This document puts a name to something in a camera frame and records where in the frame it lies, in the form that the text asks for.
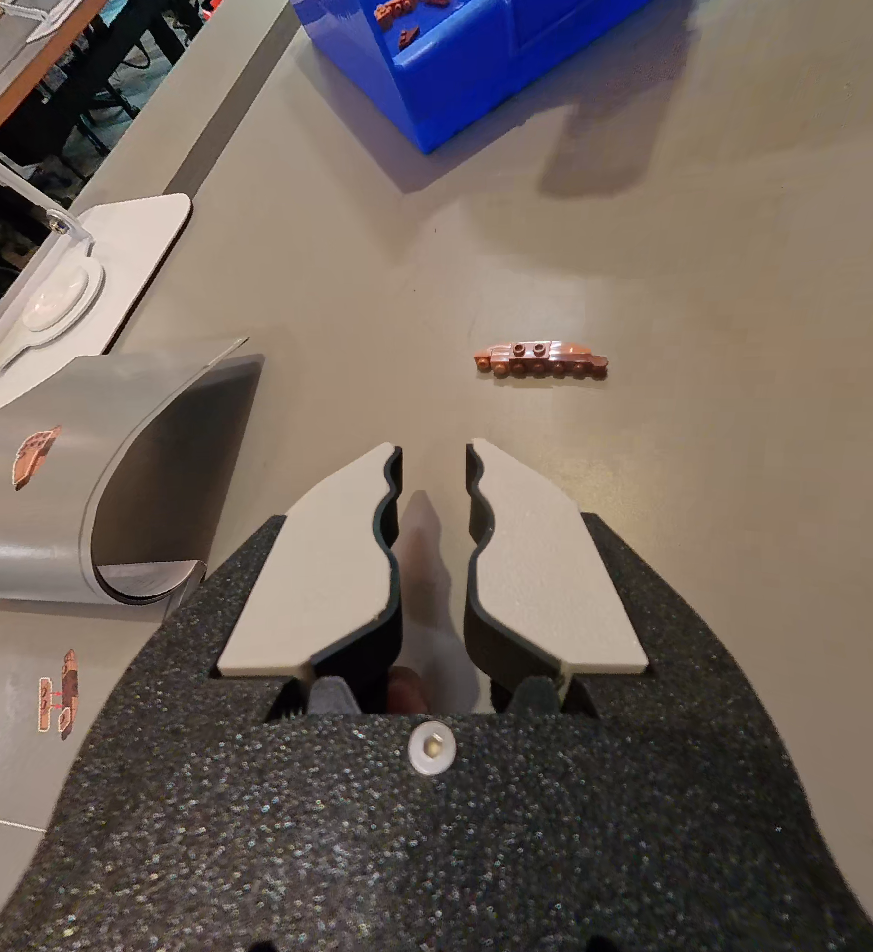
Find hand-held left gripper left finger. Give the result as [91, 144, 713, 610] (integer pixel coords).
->
[217, 442, 405, 685]

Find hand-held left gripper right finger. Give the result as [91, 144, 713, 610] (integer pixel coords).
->
[464, 438, 652, 685]

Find brown brick assembly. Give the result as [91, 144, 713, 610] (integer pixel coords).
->
[474, 340, 612, 382]

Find brick instruction booklet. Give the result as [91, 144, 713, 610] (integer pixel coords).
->
[0, 335, 266, 834]

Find blue plastic bin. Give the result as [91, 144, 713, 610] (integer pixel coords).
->
[291, 0, 661, 154]

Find heap of orange bricks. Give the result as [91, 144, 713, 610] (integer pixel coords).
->
[373, 0, 460, 49]

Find grey desk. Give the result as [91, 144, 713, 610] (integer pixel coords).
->
[0, 0, 873, 952]

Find wooden office table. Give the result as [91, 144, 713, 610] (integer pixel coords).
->
[0, 0, 110, 217]

